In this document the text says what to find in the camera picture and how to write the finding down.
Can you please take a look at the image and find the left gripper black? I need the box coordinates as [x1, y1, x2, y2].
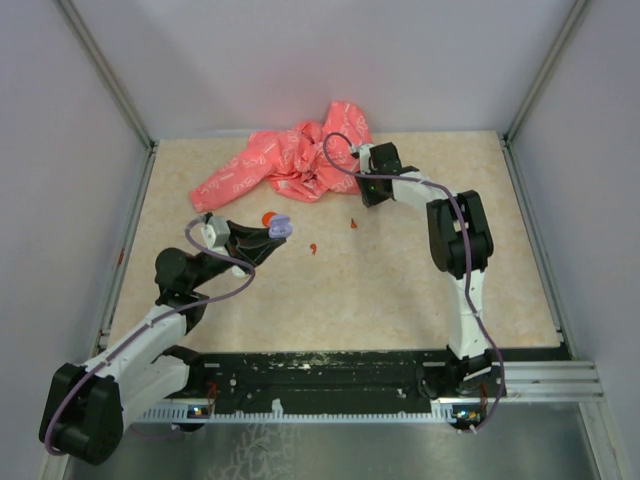
[188, 219, 285, 290]

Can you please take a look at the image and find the orange earbud charging case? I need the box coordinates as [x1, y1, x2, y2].
[262, 211, 276, 227]

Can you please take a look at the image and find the purple earbud charging case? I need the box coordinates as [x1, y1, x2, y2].
[268, 214, 293, 239]

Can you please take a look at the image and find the white earbud charging case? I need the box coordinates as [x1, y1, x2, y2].
[231, 265, 248, 278]

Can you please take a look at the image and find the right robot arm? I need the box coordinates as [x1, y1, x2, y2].
[350, 143, 494, 399]

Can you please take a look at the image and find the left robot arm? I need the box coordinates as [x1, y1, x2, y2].
[39, 214, 293, 465]

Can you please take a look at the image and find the pink printed cloth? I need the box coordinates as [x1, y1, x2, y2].
[189, 101, 372, 212]

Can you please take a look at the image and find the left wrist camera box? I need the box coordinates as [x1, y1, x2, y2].
[201, 213, 231, 254]

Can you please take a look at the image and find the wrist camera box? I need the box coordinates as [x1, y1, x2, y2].
[201, 213, 231, 254]
[350, 143, 374, 175]

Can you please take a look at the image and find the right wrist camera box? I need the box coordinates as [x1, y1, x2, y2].
[350, 143, 374, 175]

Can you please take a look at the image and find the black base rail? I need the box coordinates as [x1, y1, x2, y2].
[163, 346, 505, 415]

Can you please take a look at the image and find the white slotted cable duct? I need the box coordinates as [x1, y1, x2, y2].
[136, 401, 456, 424]

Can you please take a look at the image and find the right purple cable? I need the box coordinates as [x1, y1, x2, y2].
[322, 131, 506, 435]

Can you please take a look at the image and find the purple cable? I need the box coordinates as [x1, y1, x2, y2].
[43, 214, 257, 457]
[322, 131, 506, 435]

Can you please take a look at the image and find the right aluminium frame post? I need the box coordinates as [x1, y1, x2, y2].
[502, 0, 592, 145]

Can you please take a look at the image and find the aluminium frame post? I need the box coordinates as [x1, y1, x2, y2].
[53, 0, 155, 151]
[502, 0, 592, 145]

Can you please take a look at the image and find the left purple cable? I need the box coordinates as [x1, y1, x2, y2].
[43, 214, 257, 457]

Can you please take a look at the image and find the left aluminium frame post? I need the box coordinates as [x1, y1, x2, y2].
[53, 0, 155, 151]

